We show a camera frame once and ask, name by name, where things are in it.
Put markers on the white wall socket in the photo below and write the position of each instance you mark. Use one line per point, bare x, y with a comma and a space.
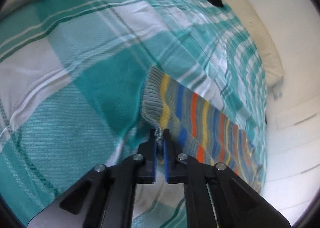
277, 91

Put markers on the white wardrobe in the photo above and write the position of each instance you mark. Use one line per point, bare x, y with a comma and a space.
292, 175

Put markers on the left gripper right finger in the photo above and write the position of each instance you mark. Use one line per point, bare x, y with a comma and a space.
214, 195

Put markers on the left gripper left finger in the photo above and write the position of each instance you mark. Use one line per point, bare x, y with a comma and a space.
104, 196

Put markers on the cream padded headboard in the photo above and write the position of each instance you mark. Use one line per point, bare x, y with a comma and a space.
267, 49

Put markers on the teal plaid bedspread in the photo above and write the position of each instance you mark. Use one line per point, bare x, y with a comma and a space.
72, 80

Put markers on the striped knit sweater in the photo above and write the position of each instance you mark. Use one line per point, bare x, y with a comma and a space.
201, 130

